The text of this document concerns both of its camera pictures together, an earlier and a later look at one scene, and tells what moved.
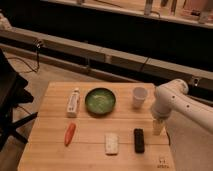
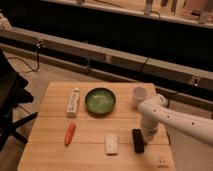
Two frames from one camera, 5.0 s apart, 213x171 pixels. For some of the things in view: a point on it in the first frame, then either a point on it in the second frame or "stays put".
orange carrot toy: (69, 134) stays put
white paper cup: (139, 94) stays put
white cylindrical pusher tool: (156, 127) -> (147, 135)
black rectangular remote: (139, 140) stays put
